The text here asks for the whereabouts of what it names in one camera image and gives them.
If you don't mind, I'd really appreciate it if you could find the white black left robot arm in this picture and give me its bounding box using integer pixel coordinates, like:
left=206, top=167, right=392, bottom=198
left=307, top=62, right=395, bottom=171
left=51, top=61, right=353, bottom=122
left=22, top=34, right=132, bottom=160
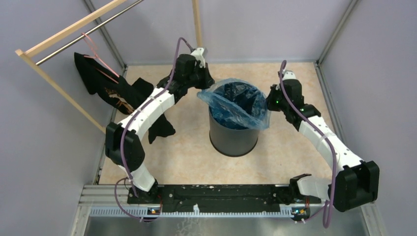
left=105, top=51, right=215, bottom=203

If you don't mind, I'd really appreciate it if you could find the metal hanging rod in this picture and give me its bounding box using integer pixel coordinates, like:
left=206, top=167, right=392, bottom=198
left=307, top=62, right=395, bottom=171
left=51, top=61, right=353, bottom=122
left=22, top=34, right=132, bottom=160
left=35, top=0, right=143, bottom=65

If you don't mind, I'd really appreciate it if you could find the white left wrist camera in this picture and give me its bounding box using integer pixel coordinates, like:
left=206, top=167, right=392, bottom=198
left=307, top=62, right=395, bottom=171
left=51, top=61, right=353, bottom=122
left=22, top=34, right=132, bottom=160
left=190, top=47, right=207, bottom=68

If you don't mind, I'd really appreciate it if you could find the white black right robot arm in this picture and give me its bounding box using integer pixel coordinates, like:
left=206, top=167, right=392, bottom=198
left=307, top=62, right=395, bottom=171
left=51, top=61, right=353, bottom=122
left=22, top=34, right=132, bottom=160
left=267, top=79, right=380, bottom=212

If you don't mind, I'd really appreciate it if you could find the dark grey trash bin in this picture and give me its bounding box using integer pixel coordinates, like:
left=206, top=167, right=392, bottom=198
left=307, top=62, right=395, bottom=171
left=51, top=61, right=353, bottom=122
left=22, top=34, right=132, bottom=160
left=208, top=108, right=260, bottom=157

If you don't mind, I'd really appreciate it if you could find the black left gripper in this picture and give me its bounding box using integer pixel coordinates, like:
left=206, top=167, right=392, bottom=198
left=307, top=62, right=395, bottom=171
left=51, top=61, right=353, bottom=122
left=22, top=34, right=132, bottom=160
left=185, top=62, right=214, bottom=89

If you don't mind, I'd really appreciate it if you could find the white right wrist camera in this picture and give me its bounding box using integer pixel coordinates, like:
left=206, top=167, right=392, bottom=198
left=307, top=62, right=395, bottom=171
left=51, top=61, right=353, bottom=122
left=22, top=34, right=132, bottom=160
left=278, top=69, right=297, bottom=81

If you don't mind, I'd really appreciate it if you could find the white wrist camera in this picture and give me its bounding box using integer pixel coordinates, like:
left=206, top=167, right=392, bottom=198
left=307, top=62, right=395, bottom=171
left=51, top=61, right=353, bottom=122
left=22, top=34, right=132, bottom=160
left=278, top=69, right=297, bottom=81
left=190, top=47, right=207, bottom=68

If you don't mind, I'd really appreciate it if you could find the blue plastic trash bag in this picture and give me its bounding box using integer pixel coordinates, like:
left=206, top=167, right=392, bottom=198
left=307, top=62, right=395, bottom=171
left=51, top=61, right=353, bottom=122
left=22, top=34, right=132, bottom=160
left=197, top=78, right=270, bottom=130

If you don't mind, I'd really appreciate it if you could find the pink clothes hanger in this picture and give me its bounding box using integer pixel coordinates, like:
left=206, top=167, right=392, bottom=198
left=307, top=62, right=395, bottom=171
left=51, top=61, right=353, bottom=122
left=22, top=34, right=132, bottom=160
left=81, top=32, right=119, bottom=78

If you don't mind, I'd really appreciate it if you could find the black garment with print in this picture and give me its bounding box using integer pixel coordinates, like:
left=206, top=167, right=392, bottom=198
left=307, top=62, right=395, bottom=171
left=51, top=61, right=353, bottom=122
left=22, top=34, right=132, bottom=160
left=73, top=52, right=177, bottom=145

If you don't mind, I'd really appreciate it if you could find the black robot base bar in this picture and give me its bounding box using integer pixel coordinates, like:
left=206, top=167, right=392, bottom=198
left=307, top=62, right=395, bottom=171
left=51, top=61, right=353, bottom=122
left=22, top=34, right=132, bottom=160
left=127, top=184, right=322, bottom=213

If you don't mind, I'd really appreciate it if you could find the wooden clothes rack frame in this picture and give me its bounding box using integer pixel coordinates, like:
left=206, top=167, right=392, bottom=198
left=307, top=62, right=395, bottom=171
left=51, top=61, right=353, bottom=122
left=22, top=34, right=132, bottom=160
left=15, top=0, right=204, bottom=135

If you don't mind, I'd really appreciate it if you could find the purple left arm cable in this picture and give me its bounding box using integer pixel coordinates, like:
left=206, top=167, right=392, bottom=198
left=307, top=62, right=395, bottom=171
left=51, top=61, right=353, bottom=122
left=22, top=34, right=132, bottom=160
left=114, top=37, right=196, bottom=223

